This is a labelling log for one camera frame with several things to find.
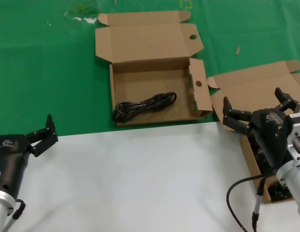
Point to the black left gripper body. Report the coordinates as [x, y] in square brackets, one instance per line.
[9, 157]

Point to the small cardboard scrap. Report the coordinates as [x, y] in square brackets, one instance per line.
[238, 50]

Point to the green table cloth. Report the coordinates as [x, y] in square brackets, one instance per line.
[43, 72]

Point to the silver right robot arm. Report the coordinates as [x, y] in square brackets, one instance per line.
[294, 180]

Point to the open cardboard mailer box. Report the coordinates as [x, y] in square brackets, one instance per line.
[249, 82]

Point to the white torn tape scrap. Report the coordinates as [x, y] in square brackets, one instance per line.
[90, 20]

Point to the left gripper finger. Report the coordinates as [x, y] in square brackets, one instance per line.
[44, 135]

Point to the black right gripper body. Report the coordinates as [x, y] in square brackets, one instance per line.
[271, 130]

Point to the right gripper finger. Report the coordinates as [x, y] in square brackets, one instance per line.
[289, 102]
[237, 118]

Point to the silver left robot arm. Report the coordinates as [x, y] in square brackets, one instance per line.
[2, 210]

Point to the clear plastic wrap scrap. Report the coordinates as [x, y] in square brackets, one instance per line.
[82, 9]

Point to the cardboard box with holed flaps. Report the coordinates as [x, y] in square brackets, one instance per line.
[150, 79]

